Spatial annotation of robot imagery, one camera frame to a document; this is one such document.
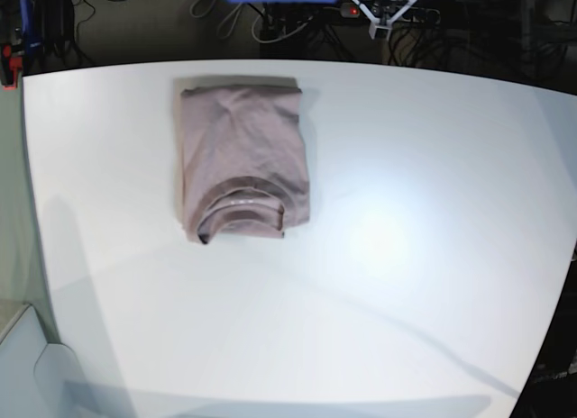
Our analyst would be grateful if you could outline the mauve t-shirt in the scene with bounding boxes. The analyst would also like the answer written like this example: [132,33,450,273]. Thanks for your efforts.
[176,77,311,245]

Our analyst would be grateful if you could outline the black power strip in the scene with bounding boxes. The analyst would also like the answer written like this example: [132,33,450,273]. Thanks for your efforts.
[338,2,441,25]

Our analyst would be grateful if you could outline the grey side panel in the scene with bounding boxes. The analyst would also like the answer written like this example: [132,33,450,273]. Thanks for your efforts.
[1,304,92,417]

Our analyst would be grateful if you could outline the red black clamp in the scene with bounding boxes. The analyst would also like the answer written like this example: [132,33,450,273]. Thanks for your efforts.
[1,43,23,90]

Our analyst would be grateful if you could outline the white cable loop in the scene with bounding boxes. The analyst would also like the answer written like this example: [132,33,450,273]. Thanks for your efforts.
[217,3,265,43]

